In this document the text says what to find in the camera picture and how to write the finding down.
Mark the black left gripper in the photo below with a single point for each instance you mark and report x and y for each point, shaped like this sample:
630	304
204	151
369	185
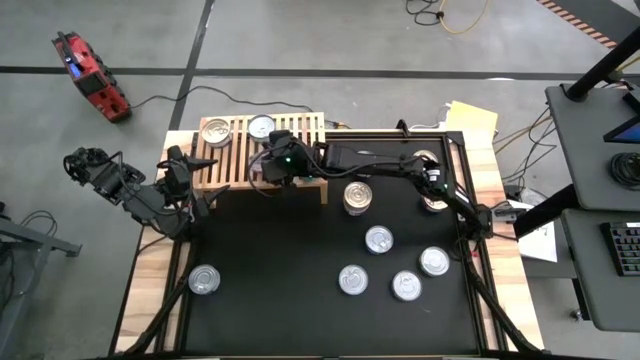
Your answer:
177	175

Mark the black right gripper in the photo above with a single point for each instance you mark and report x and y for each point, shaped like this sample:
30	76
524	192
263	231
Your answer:
290	157

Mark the blue salmon can gold lid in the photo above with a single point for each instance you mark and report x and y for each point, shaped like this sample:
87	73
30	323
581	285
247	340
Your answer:
216	131

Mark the blue red label can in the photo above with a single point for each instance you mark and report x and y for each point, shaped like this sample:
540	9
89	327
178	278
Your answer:
434	206
357	196

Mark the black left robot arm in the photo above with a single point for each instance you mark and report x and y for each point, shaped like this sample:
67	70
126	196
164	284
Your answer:
135	192

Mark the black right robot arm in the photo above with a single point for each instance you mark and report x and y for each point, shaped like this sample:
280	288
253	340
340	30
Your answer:
370	159

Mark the wooden slatted shelf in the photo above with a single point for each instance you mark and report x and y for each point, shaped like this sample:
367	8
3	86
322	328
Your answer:
230	160

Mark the black table edge clamp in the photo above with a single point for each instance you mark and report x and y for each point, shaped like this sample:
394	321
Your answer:
401	127

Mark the silver lid blue can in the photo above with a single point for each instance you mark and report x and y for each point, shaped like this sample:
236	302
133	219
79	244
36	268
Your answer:
378	239

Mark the gold lid can marked eight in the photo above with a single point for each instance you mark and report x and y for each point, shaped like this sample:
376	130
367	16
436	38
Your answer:
422	155

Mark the green label tuna can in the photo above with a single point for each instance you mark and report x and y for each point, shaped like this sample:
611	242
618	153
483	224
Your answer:
353	279

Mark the black table mat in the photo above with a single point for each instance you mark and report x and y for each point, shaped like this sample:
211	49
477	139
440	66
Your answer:
280	320

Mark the grey metal stand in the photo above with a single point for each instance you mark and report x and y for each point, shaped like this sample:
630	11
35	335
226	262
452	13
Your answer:
50	245

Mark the yellow paper folder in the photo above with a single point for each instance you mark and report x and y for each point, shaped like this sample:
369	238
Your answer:
472	120

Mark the white paper sheet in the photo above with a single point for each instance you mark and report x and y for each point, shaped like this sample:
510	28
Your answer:
542	245

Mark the grey side desk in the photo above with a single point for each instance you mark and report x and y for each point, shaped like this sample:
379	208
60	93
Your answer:
585	150

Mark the hazard striped floor ramp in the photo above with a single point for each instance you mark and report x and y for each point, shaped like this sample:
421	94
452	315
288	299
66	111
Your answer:
575	20

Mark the black pole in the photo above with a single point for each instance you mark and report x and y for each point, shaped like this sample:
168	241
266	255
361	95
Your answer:
605	65

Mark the tablet screen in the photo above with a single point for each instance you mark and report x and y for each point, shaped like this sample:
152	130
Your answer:
625	134

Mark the black keyboard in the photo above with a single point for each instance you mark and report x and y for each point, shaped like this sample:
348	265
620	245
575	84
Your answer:
627	250

